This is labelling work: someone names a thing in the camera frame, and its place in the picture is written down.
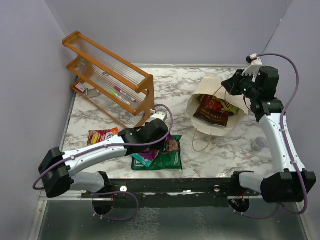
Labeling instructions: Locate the teal snack bag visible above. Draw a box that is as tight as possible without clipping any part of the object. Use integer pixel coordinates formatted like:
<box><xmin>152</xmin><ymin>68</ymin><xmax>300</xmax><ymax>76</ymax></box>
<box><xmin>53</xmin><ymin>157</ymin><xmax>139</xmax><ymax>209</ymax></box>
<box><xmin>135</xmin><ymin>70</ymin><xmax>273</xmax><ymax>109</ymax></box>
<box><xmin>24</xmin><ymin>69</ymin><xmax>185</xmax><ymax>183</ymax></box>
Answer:
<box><xmin>131</xmin><ymin>153</ymin><xmax>156</xmax><ymax>168</ymax></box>

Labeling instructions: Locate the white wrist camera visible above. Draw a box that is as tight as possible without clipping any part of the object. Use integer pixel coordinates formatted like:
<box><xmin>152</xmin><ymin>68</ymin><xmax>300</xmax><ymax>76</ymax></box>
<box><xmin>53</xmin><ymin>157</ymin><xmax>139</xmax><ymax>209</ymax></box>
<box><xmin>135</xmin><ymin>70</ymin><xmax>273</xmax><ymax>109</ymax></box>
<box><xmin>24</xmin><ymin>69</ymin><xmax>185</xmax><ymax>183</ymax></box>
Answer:
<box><xmin>148</xmin><ymin>110</ymin><xmax>168</xmax><ymax>122</ymax></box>
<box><xmin>241</xmin><ymin>53</ymin><xmax>263</xmax><ymax>78</ymax></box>

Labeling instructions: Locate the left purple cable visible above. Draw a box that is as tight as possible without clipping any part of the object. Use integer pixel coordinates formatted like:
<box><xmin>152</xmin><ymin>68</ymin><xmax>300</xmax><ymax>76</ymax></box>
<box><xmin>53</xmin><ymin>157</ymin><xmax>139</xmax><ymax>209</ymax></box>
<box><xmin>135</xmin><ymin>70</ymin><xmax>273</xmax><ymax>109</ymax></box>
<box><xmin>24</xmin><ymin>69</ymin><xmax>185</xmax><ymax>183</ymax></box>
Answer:
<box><xmin>32</xmin><ymin>103</ymin><xmax>175</xmax><ymax>221</ymax></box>

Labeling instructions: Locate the yellow green snack bag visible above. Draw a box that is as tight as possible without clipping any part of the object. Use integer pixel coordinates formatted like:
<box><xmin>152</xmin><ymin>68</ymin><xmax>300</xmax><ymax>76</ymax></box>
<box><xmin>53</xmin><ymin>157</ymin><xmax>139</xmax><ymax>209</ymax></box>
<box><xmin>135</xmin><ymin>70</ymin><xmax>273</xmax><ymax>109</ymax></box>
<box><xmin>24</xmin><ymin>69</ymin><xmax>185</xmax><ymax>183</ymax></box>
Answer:
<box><xmin>212</xmin><ymin>96</ymin><xmax>240</xmax><ymax>116</ymax></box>

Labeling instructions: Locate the beige paper bag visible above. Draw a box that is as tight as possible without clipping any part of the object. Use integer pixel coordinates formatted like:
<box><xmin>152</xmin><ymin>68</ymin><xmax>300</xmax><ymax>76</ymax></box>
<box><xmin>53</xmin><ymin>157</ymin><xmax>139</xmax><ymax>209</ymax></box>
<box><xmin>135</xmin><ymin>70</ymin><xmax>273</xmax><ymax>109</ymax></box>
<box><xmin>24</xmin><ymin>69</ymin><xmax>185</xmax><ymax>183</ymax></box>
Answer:
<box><xmin>186</xmin><ymin>76</ymin><xmax>249</xmax><ymax>145</ymax></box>

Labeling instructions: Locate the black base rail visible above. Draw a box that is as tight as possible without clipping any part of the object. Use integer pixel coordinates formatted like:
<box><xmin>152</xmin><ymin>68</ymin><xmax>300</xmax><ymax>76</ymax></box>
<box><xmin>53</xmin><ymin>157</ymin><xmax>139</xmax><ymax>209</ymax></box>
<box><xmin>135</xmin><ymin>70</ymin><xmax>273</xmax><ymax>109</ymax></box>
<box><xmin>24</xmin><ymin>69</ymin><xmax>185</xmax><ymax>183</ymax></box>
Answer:
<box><xmin>49</xmin><ymin>172</ymin><xmax>291</xmax><ymax>210</ymax></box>

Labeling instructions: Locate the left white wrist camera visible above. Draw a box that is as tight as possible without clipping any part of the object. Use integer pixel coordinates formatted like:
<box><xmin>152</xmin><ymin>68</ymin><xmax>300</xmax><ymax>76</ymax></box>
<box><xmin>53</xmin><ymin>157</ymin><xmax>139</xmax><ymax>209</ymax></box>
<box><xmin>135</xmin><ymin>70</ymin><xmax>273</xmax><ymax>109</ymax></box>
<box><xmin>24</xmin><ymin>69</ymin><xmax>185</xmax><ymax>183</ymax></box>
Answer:
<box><xmin>148</xmin><ymin>110</ymin><xmax>168</xmax><ymax>122</ymax></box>

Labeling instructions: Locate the purple snack bag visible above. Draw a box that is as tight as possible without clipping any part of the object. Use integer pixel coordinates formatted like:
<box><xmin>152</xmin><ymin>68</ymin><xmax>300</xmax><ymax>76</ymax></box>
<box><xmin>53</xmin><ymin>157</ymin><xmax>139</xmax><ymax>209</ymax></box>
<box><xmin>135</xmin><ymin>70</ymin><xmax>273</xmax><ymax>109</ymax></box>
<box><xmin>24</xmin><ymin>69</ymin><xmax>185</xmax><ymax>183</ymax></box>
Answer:
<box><xmin>139</xmin><ymin>148</ymin><xmax>160</xmax><ymax>161</ymax></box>

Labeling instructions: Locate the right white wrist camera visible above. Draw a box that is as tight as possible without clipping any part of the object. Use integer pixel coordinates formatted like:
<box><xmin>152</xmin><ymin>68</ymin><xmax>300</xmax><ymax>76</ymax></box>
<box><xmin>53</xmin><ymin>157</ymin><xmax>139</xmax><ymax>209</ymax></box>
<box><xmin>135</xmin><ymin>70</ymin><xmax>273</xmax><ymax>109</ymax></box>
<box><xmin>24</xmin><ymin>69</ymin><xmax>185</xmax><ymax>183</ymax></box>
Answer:
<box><xmin>241</xmin><ymin>53</ymin><xmax>263</xmax><ymax>78</ymax></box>

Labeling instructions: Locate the orange wooden shelf rack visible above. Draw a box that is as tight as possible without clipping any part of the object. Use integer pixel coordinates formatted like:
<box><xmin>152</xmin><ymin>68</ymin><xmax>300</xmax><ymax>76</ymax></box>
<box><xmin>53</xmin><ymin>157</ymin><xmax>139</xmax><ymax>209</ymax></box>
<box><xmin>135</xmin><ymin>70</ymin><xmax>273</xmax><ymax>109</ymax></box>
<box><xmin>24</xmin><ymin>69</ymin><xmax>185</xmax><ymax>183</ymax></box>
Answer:
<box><xmin>62</xmin><ymin>31</ymin><xmax>155</xmax><ymax>128</ymax></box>

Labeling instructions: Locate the green marker pen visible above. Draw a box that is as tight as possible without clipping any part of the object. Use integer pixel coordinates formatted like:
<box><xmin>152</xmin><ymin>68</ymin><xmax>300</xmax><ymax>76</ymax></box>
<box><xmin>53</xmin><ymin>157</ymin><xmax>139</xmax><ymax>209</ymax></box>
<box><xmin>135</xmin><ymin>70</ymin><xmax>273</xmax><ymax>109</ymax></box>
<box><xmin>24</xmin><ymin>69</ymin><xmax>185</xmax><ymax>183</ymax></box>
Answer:
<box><xmin>110</xmin><ymin>89</ymin><xmax>131</xmax><ymax>106</ymax></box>

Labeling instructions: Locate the orange red snack bag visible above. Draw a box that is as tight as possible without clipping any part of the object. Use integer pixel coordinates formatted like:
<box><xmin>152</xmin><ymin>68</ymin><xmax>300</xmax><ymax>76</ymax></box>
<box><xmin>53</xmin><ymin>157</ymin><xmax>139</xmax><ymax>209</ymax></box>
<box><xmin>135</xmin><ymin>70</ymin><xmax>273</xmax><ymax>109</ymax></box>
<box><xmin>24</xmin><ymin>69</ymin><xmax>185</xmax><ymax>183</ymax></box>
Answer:
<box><xmin>87</xmin><ymin>127</ymin><xmax>119</xmax><ymax>146</ymax></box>

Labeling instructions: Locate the brown sea salt bag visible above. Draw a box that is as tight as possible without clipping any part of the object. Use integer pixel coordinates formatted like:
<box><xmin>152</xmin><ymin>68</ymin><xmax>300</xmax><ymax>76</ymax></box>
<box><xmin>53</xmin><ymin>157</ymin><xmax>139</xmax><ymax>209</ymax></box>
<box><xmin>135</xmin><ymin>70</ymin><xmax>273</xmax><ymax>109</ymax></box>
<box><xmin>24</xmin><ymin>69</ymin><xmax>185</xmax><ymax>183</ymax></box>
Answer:
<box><xmin>193</xmin><ymin>94</ymin><xmax>230</xmax><ymax>128</ymax></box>

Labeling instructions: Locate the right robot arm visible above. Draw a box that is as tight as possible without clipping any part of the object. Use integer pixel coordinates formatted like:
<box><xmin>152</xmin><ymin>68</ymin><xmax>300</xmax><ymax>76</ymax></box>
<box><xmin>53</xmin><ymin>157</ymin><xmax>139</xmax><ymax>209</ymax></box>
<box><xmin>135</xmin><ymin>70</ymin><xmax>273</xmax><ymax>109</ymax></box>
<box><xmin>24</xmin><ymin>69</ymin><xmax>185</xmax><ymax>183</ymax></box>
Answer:
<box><xmin>221</xmin><ymin>66</ymin><xmax>317</xmax><ymax>203</ymax></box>

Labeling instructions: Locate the red white small box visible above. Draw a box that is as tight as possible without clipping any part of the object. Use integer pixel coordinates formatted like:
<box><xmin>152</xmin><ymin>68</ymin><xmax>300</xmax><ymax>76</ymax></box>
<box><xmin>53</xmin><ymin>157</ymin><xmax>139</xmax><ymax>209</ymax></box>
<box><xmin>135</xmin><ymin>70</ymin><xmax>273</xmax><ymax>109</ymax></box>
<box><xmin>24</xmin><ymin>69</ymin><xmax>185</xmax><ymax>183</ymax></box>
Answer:
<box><xmin>75</xmin><ymin>82</ymin><xmax>88</xmax><ymax>93</ymax></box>

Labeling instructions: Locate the green chips bag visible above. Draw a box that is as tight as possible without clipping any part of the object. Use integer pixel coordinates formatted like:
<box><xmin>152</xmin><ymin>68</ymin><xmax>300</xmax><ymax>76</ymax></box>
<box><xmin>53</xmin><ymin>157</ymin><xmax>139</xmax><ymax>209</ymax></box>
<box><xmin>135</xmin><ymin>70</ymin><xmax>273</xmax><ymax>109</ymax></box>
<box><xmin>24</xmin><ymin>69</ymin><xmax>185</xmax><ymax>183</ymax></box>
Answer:
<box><xmin>144</xmin><ymin>135</ymin><xmax>183</xmax><ymax>170</ymax></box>

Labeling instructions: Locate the pink marker pen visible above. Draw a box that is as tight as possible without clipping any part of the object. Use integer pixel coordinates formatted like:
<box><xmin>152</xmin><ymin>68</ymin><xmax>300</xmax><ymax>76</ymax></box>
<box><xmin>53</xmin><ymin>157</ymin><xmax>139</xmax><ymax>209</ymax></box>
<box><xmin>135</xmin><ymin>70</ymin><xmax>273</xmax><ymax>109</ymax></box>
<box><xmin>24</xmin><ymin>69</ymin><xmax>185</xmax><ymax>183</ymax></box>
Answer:
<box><xmin>114</xmin><ymin>86</ymin><xmax>137</xmax><ymax>103</ymax></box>

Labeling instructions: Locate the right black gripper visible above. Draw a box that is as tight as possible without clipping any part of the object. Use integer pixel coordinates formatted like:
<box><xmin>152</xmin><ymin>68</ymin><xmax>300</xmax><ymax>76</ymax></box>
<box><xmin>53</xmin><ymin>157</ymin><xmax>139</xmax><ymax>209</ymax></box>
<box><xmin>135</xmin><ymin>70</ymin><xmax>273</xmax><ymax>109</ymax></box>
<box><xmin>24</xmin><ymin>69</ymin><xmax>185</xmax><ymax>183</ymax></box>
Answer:
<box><xmin>222</xmin><ymin>69</ymin><xmax>261</xmax><ymax>100</ymax></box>

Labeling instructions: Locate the small clear purple cup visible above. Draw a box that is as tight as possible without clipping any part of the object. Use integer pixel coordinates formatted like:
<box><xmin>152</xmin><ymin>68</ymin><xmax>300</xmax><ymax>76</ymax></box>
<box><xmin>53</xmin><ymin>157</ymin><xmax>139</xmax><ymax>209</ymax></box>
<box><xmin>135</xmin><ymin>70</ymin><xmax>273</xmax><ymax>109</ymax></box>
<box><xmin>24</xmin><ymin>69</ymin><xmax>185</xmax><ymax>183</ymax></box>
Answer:
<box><xmin>251</xmin><ymin>137</ymin><xmax>268</xmax><ymax>152</ymax></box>

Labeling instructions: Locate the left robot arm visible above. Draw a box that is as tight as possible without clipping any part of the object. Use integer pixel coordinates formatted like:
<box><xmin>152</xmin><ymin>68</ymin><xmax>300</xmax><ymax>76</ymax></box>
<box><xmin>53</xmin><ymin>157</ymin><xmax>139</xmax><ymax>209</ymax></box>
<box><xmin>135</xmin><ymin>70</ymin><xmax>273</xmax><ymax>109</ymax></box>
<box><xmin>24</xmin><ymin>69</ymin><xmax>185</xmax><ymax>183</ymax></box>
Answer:
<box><xmin>37</xmin><ymin>118</ymin><xmax>172</xmax><ymax>198</ymax></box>

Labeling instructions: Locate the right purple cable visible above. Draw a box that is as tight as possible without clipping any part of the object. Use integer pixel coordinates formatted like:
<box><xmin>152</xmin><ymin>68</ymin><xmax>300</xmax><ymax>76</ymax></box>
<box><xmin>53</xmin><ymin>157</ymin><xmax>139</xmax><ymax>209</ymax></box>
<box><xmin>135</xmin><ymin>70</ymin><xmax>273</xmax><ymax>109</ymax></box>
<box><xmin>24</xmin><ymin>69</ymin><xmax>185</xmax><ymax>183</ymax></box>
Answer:
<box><xmin>228</xmin><ymin>52</ymin><xmax>310</xmax><ymax>220</ymax></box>

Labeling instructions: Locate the purple cable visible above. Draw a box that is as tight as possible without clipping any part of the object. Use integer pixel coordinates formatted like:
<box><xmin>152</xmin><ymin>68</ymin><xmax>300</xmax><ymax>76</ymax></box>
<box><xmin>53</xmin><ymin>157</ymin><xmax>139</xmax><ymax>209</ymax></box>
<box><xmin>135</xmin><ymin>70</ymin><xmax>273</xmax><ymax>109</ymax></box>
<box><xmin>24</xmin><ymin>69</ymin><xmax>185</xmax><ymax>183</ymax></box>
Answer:
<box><xmin>32</xmin><ymin>103</ymin><xmax>175</xmax><ymax>221</ymax></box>
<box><xmin>228</xmin><ymin>52</ymin><xmax>310</xmax><ymax>220</ymax></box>

